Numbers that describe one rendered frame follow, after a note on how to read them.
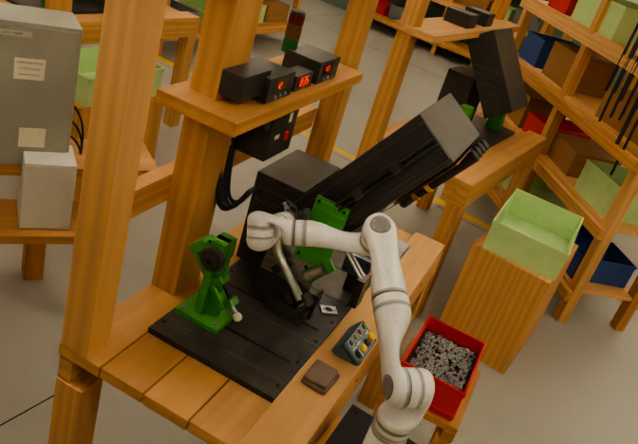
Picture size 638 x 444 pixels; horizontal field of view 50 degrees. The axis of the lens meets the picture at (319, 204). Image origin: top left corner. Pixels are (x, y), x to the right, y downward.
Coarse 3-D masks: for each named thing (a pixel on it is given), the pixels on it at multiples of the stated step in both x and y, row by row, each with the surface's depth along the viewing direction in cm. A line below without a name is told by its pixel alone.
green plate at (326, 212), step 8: (320, 200) 210; (328, 200) 209; (312, 208) 211; (320, 208) 210; (328, 208) 209; (336, 208) 209; (312, 216) 211; (320, 216) 210; (328, 216) 210; (336, 216) 209; (344, 216) 208; (328, 224) 210; (336, 224) 209; (344, 224) 208; (296, 248) 214; (304, 248) 213; (312, 248) 212; (320, 248) 211; (296, 256) 214; (304, 256) 213; (312, 256) 212; (320, 256) 212; (328, 256) 211; (312, 264) 213
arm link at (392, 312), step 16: (384, 304) 163; (400, 304) 163; (384, 320) 161; (400, 320) 160; (384, 336) 159; (400, 336) 159; (384, 352) 158; (384, 368) 156; (400, 368) 153; (384, 384) 155; (400, 384) 150; (400, 400) 150
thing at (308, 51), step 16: (304, 48) 224; (256, 64) 195; (272, 64) 199; (288, 64) 220; (304, 64) 217; (320, 64) 215; (336, 64) 227; (272, 80) 187; (288, 80) 196; (320, 80) 220; (256, 96) 189; (272, 96) 191
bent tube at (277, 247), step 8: (304, 216) 209; (280, 240) 212; (272, 248) 213; (280, 248) 213; (280, 256) 212; (280, 264) 212; (288, 264) 213; (288, 272) 212; (288, 280) 212; (296, 288) 212; (296, 296) 211
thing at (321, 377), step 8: (312, 368) 191; (320, 368) 192; (328, 368) 193; (304, 376) 188; (312, 376) 189; (320, 376) 190; (328, 376) 190; (336, 376) 194; (312, 384) 188; (320, 384) 187; (328, 384) 188; (320, 392) 187
